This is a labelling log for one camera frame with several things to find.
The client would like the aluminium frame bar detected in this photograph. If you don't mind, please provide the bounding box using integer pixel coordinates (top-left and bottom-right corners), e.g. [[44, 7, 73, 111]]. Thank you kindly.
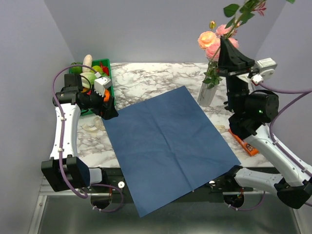
[[39, 178, 263, 196]]

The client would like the purple cable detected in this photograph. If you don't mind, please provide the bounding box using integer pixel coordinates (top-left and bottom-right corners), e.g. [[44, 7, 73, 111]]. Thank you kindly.
[[52, 64, 125, 213], [229, 81, 312, 212]]

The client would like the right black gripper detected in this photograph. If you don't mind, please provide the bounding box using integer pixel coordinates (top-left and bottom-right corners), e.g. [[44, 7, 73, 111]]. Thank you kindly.
[[214, 37, 254, 113]]

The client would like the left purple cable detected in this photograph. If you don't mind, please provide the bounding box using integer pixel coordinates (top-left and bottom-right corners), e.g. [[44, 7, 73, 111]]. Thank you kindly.
[[52, 64, 125, 213]]

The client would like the red chili pepper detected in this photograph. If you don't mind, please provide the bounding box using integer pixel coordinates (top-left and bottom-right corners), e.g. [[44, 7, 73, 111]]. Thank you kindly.
[[99, 62, 109, 76]]

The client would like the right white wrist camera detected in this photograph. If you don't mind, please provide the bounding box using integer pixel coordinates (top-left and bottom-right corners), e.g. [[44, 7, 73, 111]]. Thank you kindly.
[[250, 58, 277, 85]]

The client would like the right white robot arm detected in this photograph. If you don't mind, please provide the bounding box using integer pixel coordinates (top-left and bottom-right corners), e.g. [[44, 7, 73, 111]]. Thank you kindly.
[[218, 37, 312, 209]]

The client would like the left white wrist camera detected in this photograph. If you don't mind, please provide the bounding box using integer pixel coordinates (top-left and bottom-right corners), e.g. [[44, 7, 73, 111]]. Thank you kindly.
[[94, 77, 112, 97]]

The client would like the cream ribbon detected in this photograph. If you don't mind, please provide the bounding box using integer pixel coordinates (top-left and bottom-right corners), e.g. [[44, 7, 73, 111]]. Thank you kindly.
[[82, 117, 105, 133]]

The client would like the pink flower stem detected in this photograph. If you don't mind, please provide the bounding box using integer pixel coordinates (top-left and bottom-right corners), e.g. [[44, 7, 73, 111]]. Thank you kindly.
[[205, 24, 239, 61], [197, 20, 222, 89], [223, 0, 296, 39]]

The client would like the green lettuce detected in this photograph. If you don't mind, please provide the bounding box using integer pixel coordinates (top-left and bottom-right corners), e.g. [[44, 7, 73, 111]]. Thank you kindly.
[[80, 72, 97, 88]]

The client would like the orange snack packet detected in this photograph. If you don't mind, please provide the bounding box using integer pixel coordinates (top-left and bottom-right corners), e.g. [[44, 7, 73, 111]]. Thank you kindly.
[[228, 129, 259, 156]]

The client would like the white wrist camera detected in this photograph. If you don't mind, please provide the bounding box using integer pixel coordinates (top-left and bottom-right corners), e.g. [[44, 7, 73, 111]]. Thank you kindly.
[[94, 77, 112, 97], [250, 58, 277, 85]]

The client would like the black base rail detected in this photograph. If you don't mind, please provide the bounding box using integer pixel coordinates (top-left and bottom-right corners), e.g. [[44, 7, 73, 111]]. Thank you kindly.
[[80, 167, 280, 203]]

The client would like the orange fruit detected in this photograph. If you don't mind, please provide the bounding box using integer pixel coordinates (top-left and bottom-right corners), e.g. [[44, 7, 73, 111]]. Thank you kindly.
[[103, 89, 111, 102]]

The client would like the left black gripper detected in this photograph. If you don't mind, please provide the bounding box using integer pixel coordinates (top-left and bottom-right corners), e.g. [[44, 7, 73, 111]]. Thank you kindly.
[[81, 84, 119, 119]]

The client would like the white ceramic vase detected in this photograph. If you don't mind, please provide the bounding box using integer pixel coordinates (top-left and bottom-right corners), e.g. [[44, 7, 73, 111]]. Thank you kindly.
[[197, 83, 218, 107]]

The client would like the green plastic basket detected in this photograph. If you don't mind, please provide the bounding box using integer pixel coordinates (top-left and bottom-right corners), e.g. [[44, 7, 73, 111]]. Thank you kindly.
[[69, 58, 117, 117]]

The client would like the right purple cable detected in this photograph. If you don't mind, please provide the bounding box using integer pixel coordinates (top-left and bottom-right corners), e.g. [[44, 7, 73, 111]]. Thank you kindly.
[[229, 81, 312, 212]]

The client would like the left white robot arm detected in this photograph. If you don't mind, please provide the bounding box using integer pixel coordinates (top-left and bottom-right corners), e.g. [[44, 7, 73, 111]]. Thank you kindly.
[[41, 74, 118, 193]]

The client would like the white radish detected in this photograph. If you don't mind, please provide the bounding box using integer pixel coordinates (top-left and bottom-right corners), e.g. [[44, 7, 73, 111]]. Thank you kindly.
[[82, 54, 93, 73]]

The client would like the blue wrapping paper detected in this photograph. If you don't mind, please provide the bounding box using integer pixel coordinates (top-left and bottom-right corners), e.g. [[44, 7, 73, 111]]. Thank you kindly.
[[103, 86, 240, 217]]

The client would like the lime green fruit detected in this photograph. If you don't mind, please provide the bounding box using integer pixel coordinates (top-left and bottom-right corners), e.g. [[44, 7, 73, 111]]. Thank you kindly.
[[92, 65, 103, 73]]

